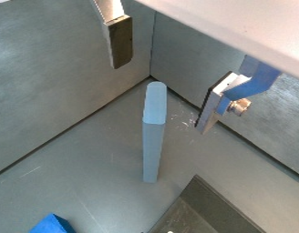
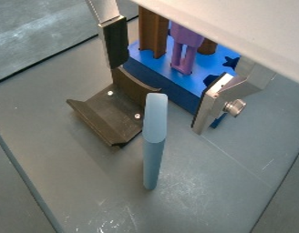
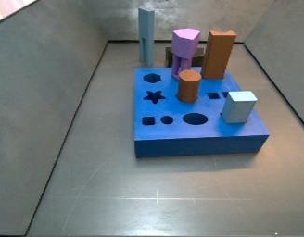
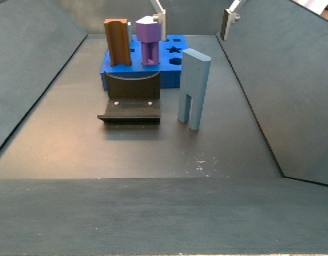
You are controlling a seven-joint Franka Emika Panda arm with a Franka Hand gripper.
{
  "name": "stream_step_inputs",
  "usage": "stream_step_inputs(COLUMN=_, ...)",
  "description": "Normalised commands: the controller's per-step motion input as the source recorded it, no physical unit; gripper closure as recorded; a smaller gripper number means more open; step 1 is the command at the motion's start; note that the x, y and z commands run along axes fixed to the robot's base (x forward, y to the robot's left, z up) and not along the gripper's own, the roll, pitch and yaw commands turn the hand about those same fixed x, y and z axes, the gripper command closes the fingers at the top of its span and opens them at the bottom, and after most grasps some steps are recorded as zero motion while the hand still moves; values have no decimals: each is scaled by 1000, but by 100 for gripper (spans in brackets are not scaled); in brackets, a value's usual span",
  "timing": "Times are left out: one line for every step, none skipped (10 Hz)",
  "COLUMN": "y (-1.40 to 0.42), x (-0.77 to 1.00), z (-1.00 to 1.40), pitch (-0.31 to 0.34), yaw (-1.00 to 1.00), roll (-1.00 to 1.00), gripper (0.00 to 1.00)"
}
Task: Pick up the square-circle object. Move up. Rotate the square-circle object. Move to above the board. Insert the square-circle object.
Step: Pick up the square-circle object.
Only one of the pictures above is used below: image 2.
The black curved holder stand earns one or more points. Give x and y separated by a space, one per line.
113 111

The brown tall peg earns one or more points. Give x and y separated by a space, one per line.
152 32

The light blue square-circle peg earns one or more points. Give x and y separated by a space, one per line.
153 136

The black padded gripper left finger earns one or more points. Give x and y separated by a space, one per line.
112 30

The blue shape sorter board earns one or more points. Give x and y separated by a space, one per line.
183 89

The purple hexagon peg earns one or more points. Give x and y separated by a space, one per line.
187 41

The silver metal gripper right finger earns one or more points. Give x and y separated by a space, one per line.
222 97

